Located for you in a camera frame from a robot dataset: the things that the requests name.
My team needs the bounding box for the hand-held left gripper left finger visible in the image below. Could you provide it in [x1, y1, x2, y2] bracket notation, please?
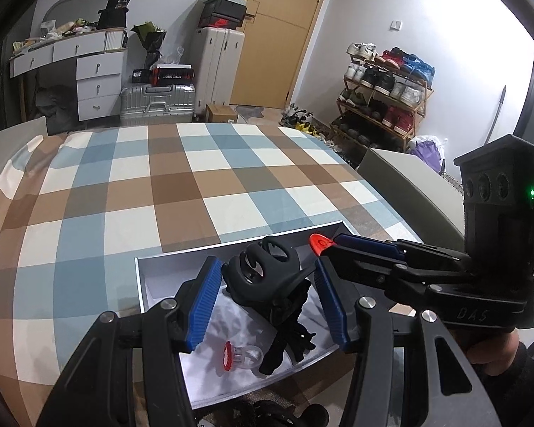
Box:
[36, 255, 224, 427]

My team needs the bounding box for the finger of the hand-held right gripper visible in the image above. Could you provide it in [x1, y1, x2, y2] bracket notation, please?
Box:
[334, 232, 468, 273]
[314, 249, 433, 305]

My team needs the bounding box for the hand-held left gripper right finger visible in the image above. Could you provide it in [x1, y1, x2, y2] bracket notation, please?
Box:
[314, 258, 506, 427]

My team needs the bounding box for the silver gift box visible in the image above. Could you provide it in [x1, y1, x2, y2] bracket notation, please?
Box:
[134, 220, 366, 410]

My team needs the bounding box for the large black hair claw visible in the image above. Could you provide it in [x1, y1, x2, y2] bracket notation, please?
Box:
[221, 235, 312, 316]

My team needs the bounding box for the black toothed hair clip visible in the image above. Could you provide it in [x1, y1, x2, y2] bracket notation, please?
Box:
[259, 285, 318, 376]

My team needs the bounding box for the clear and red hair clip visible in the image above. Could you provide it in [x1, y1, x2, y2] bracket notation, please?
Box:
[222, 340, 265, 372]

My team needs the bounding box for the person's right forearm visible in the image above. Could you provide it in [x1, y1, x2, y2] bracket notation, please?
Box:
[472, 338, 534, 414]

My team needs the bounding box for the person's right hand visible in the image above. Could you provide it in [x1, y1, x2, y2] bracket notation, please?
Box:
[465, 327, 523, 365]

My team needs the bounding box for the grey upholstered seat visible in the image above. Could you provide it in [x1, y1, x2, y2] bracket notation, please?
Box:
[358, 147, 466, 237]
[0, 116, 48, 156]

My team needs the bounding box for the purple plastic bag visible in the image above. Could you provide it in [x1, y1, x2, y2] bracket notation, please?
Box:
[412, 139, 448, 174]

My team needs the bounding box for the pile of loose shoes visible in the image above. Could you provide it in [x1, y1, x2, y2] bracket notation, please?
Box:
[278, 103, 339, 152]

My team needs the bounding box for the wooden shoe rack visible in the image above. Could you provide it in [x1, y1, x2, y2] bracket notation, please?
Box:
[329, 53, 434, 152]
[340, 42, 436, 143]

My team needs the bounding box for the checked blanket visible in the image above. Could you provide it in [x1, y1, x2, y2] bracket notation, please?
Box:
[0, 122, 421, 427]

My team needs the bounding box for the grey floor mat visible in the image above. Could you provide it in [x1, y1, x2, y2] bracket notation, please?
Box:
[236, 104, 270, 121]

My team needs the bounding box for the small cardboard box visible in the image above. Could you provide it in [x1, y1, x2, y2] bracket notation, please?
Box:
[205, 104, 239, 124]

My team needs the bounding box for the silver suitcase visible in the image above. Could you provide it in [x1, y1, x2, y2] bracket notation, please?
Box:
[119, 82, 197, 126]

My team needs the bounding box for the wooden door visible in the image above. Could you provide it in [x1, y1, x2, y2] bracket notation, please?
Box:
[229, 0, 336, 110]

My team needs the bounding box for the red and black box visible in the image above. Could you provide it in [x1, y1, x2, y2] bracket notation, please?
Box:
[151, 64, 195, 86]

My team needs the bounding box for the white upright suitcase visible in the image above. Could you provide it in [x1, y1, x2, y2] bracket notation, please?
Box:
[191, 27, 245, 118]

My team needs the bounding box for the dark clothes pile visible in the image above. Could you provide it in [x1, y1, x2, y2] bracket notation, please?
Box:
[35, 86, 78, 134]

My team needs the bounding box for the white desk with drawers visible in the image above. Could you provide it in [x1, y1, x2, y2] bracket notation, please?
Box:
[9, 27, 130, 122]

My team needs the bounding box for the dark wrapped flower bouquet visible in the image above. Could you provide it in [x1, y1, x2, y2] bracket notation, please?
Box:
[131, 21, 167, 72]

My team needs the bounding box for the black shoebox with red logo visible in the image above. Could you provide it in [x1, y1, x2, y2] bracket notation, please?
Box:
[198, 13, 245, 30]

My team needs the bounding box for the plain black shoebox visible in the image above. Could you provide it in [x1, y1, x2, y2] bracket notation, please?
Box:
[200, 0, 250, 16]

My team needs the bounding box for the black shopping bag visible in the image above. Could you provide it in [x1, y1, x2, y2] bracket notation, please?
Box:
[97, 0, 131, 30]

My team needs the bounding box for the pile of desk clutter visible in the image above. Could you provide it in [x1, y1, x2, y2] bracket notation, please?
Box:
[11, 18, 101, 54]

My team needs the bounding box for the arched grey mirror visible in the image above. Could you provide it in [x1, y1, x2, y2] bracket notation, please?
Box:
[40, 0, 112, 32]

